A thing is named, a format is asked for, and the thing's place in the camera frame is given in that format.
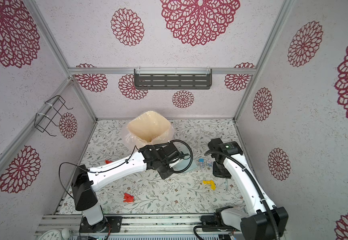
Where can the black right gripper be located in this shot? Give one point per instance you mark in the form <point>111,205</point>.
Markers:
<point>216,173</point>

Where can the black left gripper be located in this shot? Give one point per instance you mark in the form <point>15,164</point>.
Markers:
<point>168,174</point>

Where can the yellow paper scrap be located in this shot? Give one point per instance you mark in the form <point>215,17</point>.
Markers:
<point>211,183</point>

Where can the white bristle hand brush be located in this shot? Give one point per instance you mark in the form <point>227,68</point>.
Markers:
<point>226,184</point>

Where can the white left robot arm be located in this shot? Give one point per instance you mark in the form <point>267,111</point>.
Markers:
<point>87,182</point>

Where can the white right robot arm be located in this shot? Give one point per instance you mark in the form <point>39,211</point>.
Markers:
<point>262,219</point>

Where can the cream trash bin with liner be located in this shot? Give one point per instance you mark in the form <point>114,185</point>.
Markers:
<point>149,128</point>

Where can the red paper scrap lower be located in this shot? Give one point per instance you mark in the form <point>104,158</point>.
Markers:
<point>128,198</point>

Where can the white dial gauge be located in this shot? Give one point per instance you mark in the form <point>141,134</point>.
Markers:
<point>51,235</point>

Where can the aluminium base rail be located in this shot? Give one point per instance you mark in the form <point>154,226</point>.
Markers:
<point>129,224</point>

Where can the dark grey wall shelf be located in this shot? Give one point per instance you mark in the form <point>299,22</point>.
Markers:
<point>173,79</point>

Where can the black wire wall basket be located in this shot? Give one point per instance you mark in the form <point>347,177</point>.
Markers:
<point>53,109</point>

